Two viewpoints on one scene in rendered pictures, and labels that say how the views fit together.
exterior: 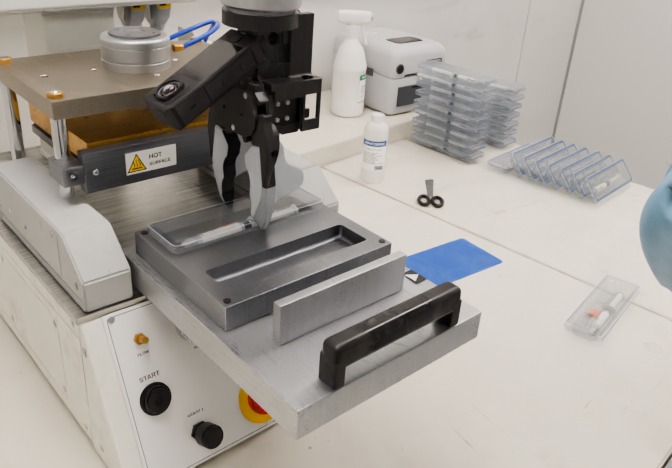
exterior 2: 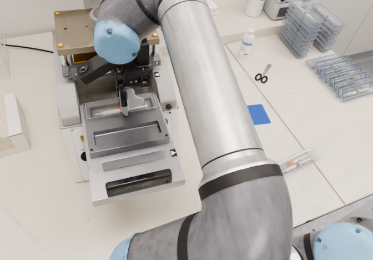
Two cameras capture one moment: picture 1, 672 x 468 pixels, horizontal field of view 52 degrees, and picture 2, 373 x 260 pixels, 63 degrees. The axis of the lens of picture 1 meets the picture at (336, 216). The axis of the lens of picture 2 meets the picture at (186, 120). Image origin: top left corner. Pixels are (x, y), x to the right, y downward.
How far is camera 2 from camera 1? 43 cm
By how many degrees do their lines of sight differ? 28
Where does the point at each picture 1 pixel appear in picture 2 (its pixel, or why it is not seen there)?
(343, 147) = (238, 36)
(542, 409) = not seen: hidden behind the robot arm
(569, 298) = (286, 151)
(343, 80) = not seen: outside the picture
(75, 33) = not seen: outside the picture
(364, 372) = (123, 193)
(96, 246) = (68, 105)
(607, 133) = not seen: outside the picture
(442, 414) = (194, 188)
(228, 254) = (106, 125)
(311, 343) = (114, 173)
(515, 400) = not seen: hidden behind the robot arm
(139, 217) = (105, 80)
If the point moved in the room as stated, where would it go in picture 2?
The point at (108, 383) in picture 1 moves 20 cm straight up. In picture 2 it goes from (70, 148) to (53, 101)
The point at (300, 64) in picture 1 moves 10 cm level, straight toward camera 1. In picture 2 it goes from (143, 62) to (121, 90)
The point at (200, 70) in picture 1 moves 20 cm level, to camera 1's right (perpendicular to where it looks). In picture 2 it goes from (96, 63) to (175, 96)
